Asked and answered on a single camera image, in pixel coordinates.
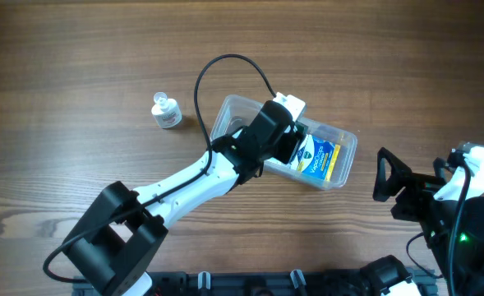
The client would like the left black cable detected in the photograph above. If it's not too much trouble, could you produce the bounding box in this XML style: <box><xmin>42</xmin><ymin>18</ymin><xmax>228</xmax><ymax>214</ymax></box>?
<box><xmin>42</xmin><ymin>53</ymin><xmax>278</xmax><ymax>284</ymax></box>

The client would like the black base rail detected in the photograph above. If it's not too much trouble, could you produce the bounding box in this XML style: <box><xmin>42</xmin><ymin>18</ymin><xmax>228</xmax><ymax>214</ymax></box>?
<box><xmin>71</xmin><ymin>269</ymin><xmax>438</xmax><ymax>296</ymax></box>

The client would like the blue VapoDrops packet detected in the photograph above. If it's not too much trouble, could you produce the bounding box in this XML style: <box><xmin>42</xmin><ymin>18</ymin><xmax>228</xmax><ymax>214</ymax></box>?
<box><xmin>288</xmin><ymin>135</ymin><xmax>341</xmax><ymax>182</ymax></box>

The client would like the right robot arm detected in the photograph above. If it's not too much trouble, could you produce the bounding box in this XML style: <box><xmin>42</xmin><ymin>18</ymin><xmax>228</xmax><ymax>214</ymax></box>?
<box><xmin>372</xmin><ymin>142</ymin><xmax>484</xmax><ymax>295</ymax></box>

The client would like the right black cable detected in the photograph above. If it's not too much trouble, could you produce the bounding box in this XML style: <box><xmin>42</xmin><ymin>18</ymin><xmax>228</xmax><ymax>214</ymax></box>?
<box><xmin>404</xmin><ymin>155</ymin><xmax>472</xmax><ymax>296</ymax></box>

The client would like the white round bottle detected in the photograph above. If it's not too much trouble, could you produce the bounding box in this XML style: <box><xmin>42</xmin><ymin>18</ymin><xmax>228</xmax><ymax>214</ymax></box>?
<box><xmin>151</xmin><ymin>92</ymin><xmax>182</xmax><ymax>129</ymax></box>

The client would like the dark green round tin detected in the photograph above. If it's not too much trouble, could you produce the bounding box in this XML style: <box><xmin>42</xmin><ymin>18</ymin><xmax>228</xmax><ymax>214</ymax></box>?
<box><xmin>294</xmin><ymin>122</ymin><xmax>308</xmax><ymax>136</ymax></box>

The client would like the clear plastic container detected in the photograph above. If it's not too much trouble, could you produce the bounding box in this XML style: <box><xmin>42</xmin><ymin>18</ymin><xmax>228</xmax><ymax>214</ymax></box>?
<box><xmin>210</xmin><ymin>95</ymin><xmax>357</xmax><ymax>190</ymax></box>

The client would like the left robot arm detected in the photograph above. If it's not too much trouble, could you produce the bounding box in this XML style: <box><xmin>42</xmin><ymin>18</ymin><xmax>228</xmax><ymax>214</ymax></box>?
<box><xmin>62</xmin><ymin>98</ymin><xmax>306</xmax><ymax>295</ymax></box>

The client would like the black cable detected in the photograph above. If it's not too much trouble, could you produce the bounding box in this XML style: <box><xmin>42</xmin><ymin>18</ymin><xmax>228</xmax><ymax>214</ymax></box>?
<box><xmin>404</xmin><ymin>155</ymin><xmax>472</xmax><ymax>296</ymax></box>
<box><xmin>42</xmin><ymin>53</ymin><xmax>278</xmax><ymax>284</ymax></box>

